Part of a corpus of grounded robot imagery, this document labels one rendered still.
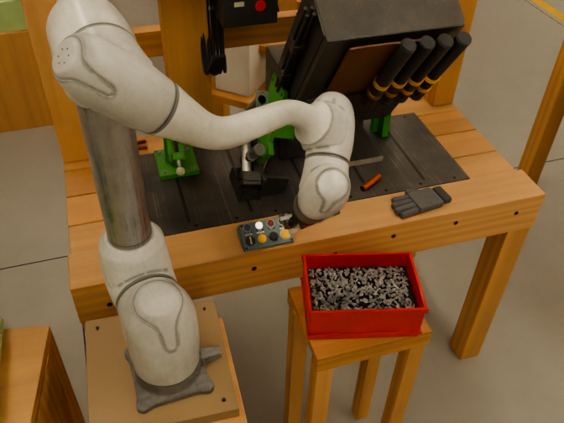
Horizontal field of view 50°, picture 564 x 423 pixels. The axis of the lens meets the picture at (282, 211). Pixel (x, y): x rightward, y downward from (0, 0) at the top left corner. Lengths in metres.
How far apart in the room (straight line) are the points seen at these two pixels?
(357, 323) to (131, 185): 0.72
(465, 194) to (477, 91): 2.50
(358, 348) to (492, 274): 0.81
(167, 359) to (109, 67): 0.66
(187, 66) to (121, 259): 0.85
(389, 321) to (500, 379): 1.14
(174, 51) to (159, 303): 0.96
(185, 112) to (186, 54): 1.00
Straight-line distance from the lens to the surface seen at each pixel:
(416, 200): 1.96
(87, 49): 0.97
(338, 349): 1.69
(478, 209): 2.04
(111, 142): 1.23
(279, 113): 1.25
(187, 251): 1.78
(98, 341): 1.63
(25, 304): 3.00
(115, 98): 0.98
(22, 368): 1.77
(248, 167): 1.91
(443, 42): 1.53
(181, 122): 1.05
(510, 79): 4.76
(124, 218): 1.35
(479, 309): 2.50
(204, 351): 1.53
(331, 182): 1.29
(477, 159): 2.27
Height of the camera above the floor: 2.16
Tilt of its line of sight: 42 degrees down
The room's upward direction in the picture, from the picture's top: 2 degrees clockwise
